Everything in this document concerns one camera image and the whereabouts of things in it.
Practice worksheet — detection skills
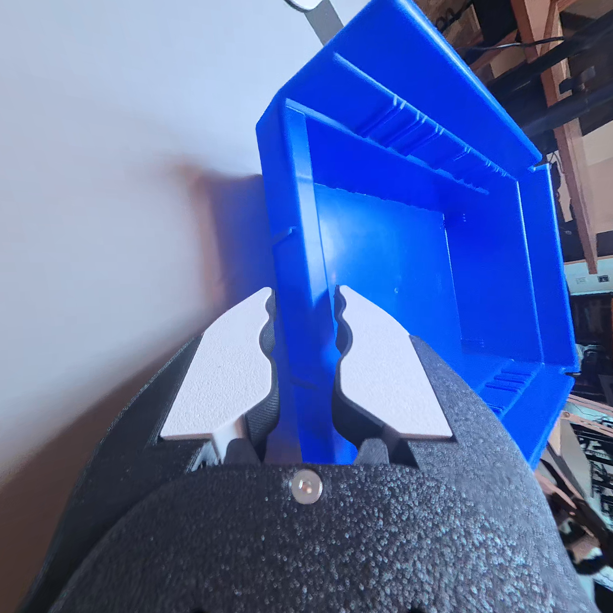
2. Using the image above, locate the blue plastic bin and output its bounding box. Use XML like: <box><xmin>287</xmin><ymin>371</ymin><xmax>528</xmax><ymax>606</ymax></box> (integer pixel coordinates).
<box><xmin>256</xmin><ymin>0</ymin><xmax>581</xmax><ymax>470</ymax></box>

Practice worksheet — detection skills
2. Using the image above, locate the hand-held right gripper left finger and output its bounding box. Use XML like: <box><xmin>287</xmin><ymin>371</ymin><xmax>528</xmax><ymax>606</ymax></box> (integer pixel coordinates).
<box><xmin>159</xmin><ymin>286</ymin><xmax>280</xmax><ymax>458</ymax></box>

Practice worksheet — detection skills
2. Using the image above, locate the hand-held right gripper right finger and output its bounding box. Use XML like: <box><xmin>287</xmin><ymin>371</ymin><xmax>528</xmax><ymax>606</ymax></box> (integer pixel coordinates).
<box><xmin>336</xmin><ymin>285</ymin><xmax>453</xmax><ymax>449</ymax></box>

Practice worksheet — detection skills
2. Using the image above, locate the wooden office desk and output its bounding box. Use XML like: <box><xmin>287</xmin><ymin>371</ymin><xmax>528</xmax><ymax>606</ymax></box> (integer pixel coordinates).
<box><xmin>508</xmin><ymin>0</ymin><xmax>613</xmax><ymax>278</ymax></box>

